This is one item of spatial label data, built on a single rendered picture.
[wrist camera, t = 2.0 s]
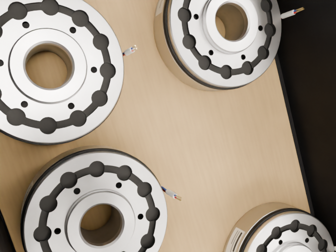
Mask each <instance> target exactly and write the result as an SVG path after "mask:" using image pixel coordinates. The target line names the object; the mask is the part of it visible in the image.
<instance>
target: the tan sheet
mask: <svg viewBox="0 0 336 252"><path fill-rule="evenodd" d="M83 1H85V2H87V3H88V4H90V5H91V6H92V7H93V8H95V9H96V10H97V11H98V12H99V13H100V14H101V15H102V16H103V17H104V18H105V19H106V21H107V22H108V23H109V25H110V26H111V28H112V29H113V31H114V33H115V35H116V37H117V39H118V41H119V44H120V47H121V50H122V53H123V52H125V50H127V49H129V48H130V47H133V46H134V45H136V47H134V48H137V49H136V50H135V52H133V53H131V54H130V55H125V56H123V61H124V80H123V86H122V91H121V94H120V97H119V99H118V102H117V104H116V106H115V108H114V109H113V111H112V112H111V114H110V115H109V116H108V118H107V119H106V120H105V121H104V122H103V123H102V124H101V125H100V126H99V127H98V128H96V129H95V130H94V131H92V132H91V133H89V134H87V135H85V136H83V137H81V138H79V139H77V140H74V141H71V142H67V143H63V144H55V145H38V144H31V143H26V142H22V141H19V140H16V139H14V138H11V137H9V136H7V135H5V134H3V133H1V132H0V210H1V213H2V216H3V218H4V221H5V224H6V226H7V229H8V232H9V234H10V237H11V240H12V242H13V245H14V248H15V250H16V252H25V251H24V248H23V244H22V239H21V212H22V205H23V201H24V197H25V194H26V192H27V189H28V187H29V185H30V183H31V182H32V180H33V179H34V177H35V176H36V174H37V173H38V172H39V171H40V170H41V169H42V168H43V167H44V166H45V165H46V164H47V163H48V162H49V161H51V160H52V159H53V158H55V157H56V156H58V155H60V154H62V153H64V152H66V151H68V150H71V149H74V148H78V147H82V146H91V145H99V146H107V147H112V148H115V149H118V150H121V151H123V152H125V153H127V154H130V155H132V156H134V157H135V158H137V159H139V160H140V161H142V162H143V163H144V164H145V165H146V166H147V167H148V168H149V169H150V170H151V171H152V172H153V173H154V175H155V176H156V178H157V179H158V181H159V183H160V185H161V186H162V187H164V188H166V189H169V190H171V191H173V192H175V193H176V194H177V195H178V196H179V197H182V199H181V198H179V199H181V200H182V201H179V200H178V199H175V198H172V197H171V196H169V195H167V194H166V193H165V192H163V193H164V196H165V199H166V205H167V227H166V232H165V236H164V239H163V242H162V244H161V247H160V249H159V251H158V252H223V251H224V247H225V244H226V241H227V239H228V236H229V234H230V232H231V231H232V229H233V227H234V226H235V224H236V223H237V222H238V221H239V219H240V218H241V217H242V216H243V215H244V214H246V213H247V212H248V211H250V210H251V209H253V208H255V207H257V206H259V205H262V204H265V203H271V202H278V203H284V204H287V205H290V206H292V207H295V208H298V209H300V210H303V211H306V212H308V213H311V212H310V208H309V204H308V199H307V195H306V191H305V187H304V182H303V178H302V174H301V169H300V165H299V161H298V156H297V152H296V148H295V143H294V139H293V135H292V130H291V126H290V122H289V117H288V113H287V109H286V105H285V100H284V96H283V92H282V87H281V83H280V79H279V74H278V70H277V66H276V61H275V59H274V60H273V61H272V63H271V65H270V66H269V68H268V69H267V70H266V71H265V72H264V73H263V74H262V75H261V76H260V77H259V78H257V79H256V80H254V81H253V82H251V83H249V84H247V85H245V86H243V87H240V88H236V89H230V90H219V91H204V90H199V89H196V88H193V87H191V86H189V85H187V84H185V83H183V82H182V81H180V80H179V79H178V78H177V77H176V76H174V75H173V74H172V72H171V71H170V70H169V69H168V67H167V66H166V65H165V63H164V61H163V60H162V58H161V56H160V53H159V51H158V48H157V45H156V41H155V35H154V16H155V11H156V7H157V4H158V1H159V0H83ZM25 70H26V73H27V75H28V77H29V78H30V79H31V80H32V81H33V82H34V83H35V84H36V85H38V86H40V87H42V88H46V89H54V88H58V87H60V86H61V85H62V84H63V83H64V82H65V80H66V78H67V67H66V64H65V62H64V61H63V59H62V58H61V57H60V56H58V55H57V54H55V53H53V52H50V51H40V52H37V53H35V54H34V55H32V56H31V57H30V58H29V59H28V61H27V63H26V66H25ZM177 198H178V197H177ZM111 213H112V207H111V205H108V204H99V205H96V206H94V207H92V208H91V209H89V210H88V211H87V212H86V213H85V214H84V216H83V218H82V220H81V224H80V227H81V228H83V229H85V230H97V229H99V228H101V227H103V226H104V225H105V224H106V223H107V222H108V220H109V219H110V217H111Z"/></svg>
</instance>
